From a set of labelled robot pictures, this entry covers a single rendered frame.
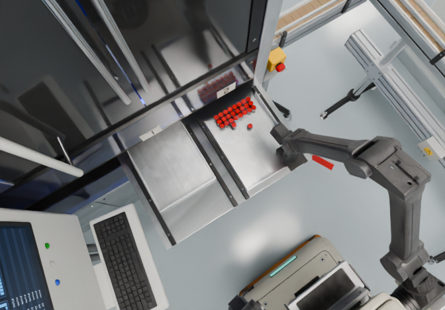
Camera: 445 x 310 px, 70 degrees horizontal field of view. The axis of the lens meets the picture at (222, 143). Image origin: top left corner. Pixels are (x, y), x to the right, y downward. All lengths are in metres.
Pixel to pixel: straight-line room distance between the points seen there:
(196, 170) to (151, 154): 0.20
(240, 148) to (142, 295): 0.70
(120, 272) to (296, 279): 0.99
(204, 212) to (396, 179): 0.79
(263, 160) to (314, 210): 1.00
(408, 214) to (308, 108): 1.69
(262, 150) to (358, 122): 1.26
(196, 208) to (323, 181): 1.21
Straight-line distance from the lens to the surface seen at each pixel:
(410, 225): 0.87
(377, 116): 2.58
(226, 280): 2.22
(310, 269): 1.98
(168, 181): 1.35
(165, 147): 1.38
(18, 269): 1.07
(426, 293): 1.12
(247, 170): 1.34
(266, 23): 1.05
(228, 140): 1.36
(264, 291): 1.96
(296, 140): 1.03
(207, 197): 1.32
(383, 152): 0.77
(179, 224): 1.33
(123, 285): 1.44
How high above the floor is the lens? 2.19
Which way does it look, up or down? 75 degrees down
